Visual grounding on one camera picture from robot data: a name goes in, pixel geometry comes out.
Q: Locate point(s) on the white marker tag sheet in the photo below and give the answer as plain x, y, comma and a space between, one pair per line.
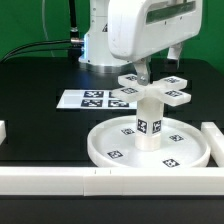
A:
92, 99

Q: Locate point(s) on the white round table top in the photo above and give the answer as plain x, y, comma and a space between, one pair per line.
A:
128, 142

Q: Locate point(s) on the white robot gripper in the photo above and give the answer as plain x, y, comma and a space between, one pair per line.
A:
140, 28

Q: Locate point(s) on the white fence bar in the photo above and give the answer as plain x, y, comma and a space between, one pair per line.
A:
110, 181
2, 131
215, 139

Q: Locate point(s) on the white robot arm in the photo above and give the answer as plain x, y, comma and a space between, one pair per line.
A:
96, 54

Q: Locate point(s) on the white front fence bar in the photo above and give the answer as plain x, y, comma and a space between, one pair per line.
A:
110, 181

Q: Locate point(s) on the white left fence bar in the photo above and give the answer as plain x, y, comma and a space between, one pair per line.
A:
2, 131

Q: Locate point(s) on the white cross-shaped table base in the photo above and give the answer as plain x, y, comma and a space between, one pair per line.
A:
168, 90

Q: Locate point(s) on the white right fence bar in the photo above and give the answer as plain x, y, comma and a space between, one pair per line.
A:
215, 139

